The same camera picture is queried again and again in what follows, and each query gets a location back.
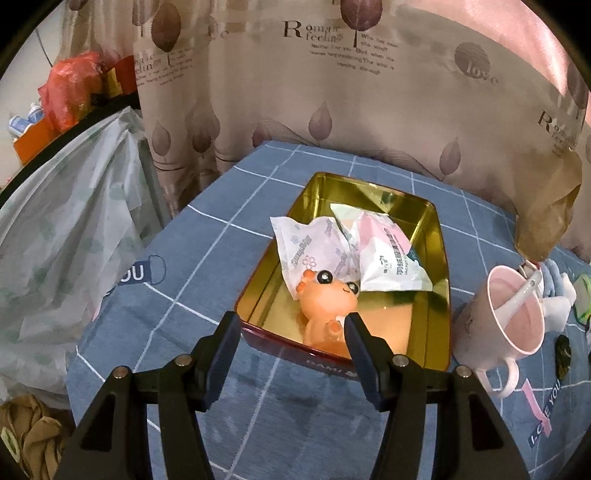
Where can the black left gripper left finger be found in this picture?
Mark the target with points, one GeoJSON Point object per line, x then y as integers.
{"type": "Point", "coordinates": [111, 440]}

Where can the brown crumpled cloth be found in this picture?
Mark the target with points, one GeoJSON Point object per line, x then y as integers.
{"type": "Point", "coordinates": [34, 436]}

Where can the pink ceramic mug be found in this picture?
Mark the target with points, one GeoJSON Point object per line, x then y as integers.
{"type": "Point", "coordinates": [482, 345]}

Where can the green tissue pack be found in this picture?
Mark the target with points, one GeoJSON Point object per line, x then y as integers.
{"type": "Point", "coordinates": [583, 299]}

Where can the light blue white sock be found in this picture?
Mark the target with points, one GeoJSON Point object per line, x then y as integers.
{"type": "Point", "coordinates": [558, 296]}

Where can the white blue bottle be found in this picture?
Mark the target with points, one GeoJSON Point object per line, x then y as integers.
{"type": "Point", "coordinates": [18, 126]}

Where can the red plastic bag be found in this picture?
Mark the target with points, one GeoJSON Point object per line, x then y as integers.
{"type": "Point", "coordinates": [66, 96]}

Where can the orange box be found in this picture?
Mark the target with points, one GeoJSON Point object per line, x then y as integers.
{"type": "Point", "coordinates": [34, 140]}

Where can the white pink packet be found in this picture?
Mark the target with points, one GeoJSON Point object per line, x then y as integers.
{"type": "Point", "coordinates": [387, 260]}

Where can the red box on shelf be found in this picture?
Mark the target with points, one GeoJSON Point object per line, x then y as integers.
{"type": "Point", "coordinates": [120, 79]}

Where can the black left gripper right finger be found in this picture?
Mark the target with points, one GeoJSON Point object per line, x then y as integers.
{"type": "Point", "coordinates": [472, 440]}

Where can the translucent plastic cover sheet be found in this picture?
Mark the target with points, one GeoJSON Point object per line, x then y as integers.
{"type": "Point", "coordinates": [68, 234]}

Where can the brown kraft snack bag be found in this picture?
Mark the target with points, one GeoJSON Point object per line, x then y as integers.
{"type": "Point", "coordinates": [547, 186]}

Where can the gold red tin box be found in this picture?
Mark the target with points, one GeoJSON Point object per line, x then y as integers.
{"type": "Point", "coordinates": [415, 323]}

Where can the white spoon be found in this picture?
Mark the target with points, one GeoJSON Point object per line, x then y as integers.
{"type": "Point", "coordinates": [507, 311]}

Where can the orange rubber toy animal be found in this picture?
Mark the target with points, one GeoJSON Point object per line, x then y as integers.
{"type": "Point", "coordinates": [325, 303]}

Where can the beige leaf print curtain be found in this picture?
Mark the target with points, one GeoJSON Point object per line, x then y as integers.
{"type": "Point", "coordinates": [458, 91]}

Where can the white floral wrapped packet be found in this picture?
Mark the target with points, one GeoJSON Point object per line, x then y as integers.
{"type": "Point", "coordinates": [316, 246]}

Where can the blue checked tablecloth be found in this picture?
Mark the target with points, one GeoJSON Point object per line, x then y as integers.
{"type": "Point", "coordinates": [275, 419]}

